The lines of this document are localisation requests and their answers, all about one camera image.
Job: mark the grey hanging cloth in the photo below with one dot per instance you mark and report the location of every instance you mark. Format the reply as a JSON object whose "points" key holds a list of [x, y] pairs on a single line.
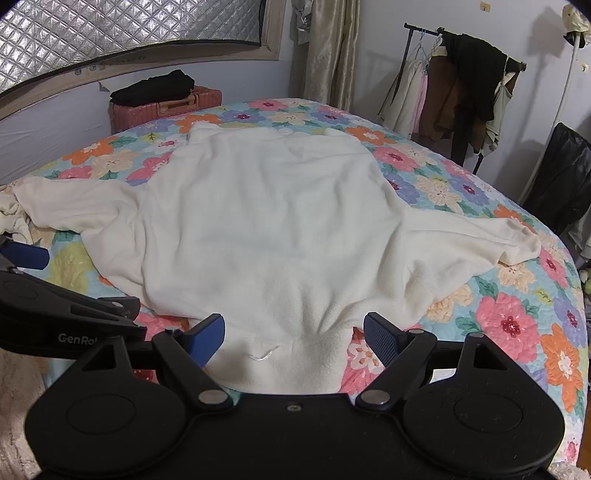
{"points": [[302, 21]]}

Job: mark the cream plush rug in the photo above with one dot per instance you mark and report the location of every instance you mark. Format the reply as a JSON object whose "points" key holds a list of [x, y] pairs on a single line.
{"points": [[16, 415]]}

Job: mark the white stand pole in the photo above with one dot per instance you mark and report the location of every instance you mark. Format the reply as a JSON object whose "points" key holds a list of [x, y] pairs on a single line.
{"points": [[556, 110]]}

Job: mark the brown hanging garment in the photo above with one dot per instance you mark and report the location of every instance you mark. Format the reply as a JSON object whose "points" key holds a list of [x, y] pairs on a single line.
{"points": [[438, 99]]}

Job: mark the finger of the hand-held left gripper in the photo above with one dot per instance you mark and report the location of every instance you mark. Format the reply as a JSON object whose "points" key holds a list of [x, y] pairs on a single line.
{"points": [[25, 254], [121, 308]]}

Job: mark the cream fleece towel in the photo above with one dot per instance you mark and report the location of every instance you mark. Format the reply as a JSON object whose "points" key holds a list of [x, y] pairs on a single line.
{"points": [[258, 221]]}

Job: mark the cream hat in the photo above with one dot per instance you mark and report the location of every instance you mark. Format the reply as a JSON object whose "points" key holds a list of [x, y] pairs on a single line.
{"points": [[575, 21]]}

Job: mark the black folded cloth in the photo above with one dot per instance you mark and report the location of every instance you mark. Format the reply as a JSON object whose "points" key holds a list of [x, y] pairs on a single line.
{"points": [[154, 87]]}

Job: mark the black clothes rack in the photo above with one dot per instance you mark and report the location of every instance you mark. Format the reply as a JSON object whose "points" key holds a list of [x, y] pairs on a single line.
{"points": [[466, 34]]}

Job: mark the beige curtain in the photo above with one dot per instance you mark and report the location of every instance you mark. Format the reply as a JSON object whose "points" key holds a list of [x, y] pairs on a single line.
{"points": [[330, 50]]}

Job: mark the cream crumpled cloth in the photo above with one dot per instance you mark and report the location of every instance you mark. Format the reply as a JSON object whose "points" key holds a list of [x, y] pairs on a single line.
{"points": [[11, 217]]}

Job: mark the floral bedspread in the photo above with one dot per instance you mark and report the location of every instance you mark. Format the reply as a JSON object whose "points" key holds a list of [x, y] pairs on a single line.
{"points": [[512, 318]]}

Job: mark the white hanging garment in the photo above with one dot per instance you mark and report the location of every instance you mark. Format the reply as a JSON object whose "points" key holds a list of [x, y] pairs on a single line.
{"points": [[401, 99]]}

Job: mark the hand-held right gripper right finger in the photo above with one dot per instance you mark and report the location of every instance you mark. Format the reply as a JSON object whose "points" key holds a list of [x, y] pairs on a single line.
{"points": [[381, 338]]}

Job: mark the pink hanging garment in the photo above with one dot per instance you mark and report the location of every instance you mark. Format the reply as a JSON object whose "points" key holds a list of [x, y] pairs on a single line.
{"points": [[418, 104]]}

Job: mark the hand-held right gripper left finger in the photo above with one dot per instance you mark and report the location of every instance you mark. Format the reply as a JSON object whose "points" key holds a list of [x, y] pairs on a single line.
{"points": [[210, 336]]}

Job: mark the cream hanging top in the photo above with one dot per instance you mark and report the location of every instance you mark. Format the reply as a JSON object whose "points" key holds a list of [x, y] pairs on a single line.
{"points": [[501, 108]]}

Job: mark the silver quilted window cover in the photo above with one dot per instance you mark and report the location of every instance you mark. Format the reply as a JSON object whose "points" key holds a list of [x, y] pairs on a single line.
{"points": [[111, 27]]}

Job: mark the beige window frame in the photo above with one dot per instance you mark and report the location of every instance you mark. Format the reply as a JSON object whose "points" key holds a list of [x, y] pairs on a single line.
{"points": [[152, 57]]}

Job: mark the black hanging garment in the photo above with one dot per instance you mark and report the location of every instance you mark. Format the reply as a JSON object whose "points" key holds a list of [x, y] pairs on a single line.
{"points": [[478, 78]]}

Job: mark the black jacket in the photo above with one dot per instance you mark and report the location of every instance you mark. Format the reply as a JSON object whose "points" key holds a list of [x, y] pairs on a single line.
{"points": [[561, 180]]}

